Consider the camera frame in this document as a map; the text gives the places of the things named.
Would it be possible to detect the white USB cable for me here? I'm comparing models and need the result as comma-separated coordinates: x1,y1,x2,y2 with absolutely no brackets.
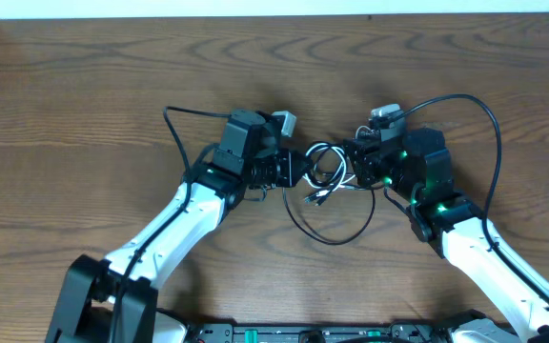
302,124,376,191

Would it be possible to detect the black USB cable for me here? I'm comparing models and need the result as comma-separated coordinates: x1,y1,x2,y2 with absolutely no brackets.
281,140,378,247

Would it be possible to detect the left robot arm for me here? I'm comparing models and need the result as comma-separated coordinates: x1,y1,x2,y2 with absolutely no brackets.
46,110,312,342

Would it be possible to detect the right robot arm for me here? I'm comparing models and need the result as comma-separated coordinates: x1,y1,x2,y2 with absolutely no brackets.
342,129,549,342

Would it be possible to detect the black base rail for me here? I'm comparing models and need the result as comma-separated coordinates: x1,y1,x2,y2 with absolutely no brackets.
183,322,449,343

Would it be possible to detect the black left camera cable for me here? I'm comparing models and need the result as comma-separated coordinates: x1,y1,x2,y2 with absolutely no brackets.
110,105,233,343

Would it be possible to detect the black camera cable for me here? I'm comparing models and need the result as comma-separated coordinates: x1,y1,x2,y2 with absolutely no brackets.
374,92,549,330
110,105,233,343

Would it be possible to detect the black right camera cable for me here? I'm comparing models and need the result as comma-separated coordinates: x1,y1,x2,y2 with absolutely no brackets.
374,92,549,330

